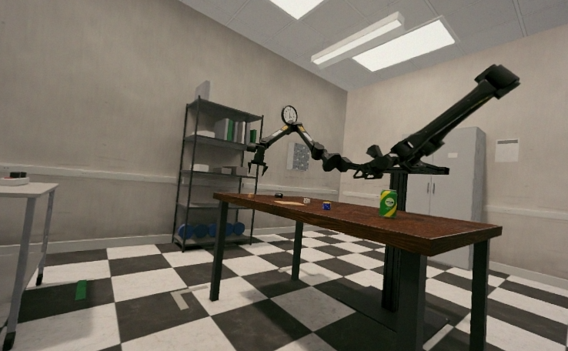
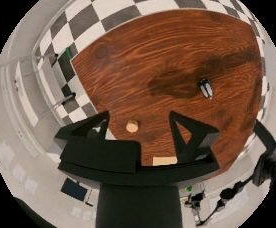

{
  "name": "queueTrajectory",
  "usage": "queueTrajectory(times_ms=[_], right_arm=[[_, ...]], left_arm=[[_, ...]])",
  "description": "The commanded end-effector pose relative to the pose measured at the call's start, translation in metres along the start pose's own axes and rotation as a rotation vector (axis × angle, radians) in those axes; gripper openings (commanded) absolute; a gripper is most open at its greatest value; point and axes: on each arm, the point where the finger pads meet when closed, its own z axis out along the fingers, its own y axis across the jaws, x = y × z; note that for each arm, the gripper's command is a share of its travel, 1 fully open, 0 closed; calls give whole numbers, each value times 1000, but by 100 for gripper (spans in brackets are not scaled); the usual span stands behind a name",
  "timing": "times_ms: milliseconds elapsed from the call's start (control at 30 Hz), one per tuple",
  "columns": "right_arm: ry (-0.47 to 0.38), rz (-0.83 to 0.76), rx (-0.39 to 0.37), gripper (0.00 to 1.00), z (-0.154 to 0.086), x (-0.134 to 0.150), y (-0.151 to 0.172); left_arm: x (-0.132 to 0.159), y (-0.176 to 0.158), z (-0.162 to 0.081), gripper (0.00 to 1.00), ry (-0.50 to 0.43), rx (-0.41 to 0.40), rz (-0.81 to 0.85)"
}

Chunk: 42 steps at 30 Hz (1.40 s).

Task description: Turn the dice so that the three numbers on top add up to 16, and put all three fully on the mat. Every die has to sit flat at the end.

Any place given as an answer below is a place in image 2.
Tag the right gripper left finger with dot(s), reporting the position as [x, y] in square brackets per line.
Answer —
[82, 127]

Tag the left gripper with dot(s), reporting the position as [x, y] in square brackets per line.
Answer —
[196, 198]

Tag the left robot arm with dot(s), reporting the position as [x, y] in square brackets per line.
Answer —
[220, 203]

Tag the small tan cylinder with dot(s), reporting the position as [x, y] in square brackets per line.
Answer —
[132, 126]

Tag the tan mat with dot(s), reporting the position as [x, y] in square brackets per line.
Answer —
[164, 160]

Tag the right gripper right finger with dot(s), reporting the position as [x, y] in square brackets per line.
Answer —
[203, 135]

